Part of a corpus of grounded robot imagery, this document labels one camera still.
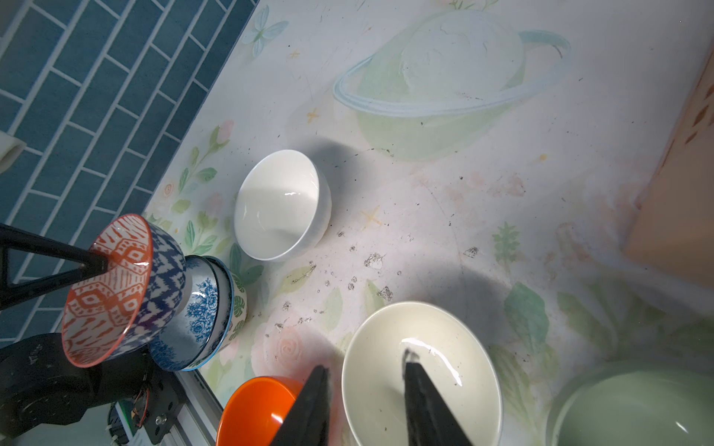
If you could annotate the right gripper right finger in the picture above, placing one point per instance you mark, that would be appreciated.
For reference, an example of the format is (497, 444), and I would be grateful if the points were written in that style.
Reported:
(429, 420)

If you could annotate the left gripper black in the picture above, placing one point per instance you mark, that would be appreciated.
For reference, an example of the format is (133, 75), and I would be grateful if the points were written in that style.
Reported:
(39, 385)

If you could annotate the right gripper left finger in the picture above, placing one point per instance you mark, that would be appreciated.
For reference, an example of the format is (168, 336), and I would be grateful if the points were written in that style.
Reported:
(308, 421)

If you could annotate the cream bowl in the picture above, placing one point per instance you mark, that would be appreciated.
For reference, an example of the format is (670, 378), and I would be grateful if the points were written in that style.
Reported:
(372, 384)

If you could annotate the red patterned bowl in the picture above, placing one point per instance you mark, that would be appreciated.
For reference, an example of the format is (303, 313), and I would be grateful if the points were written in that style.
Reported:
(125, 308)

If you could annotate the green leaf patterned bowl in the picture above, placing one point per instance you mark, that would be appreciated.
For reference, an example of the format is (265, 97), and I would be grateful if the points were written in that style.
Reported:
(239, 310)

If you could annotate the blue floral patterned bowl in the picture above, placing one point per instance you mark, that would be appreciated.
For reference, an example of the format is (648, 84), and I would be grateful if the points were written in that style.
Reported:
(196, 332)

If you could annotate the white bowl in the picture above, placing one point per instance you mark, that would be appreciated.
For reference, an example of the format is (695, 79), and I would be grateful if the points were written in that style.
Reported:
(283, 207)

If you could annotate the light green bowl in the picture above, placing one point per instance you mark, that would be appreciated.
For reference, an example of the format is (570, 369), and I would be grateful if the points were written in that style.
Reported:
(634, 403)

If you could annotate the orange bowl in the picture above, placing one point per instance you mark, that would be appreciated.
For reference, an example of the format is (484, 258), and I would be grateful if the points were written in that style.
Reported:
(256, 411)

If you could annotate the peach plastic file organizer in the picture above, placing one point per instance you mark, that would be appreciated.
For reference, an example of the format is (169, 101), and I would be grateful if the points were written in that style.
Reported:
(674, 229)

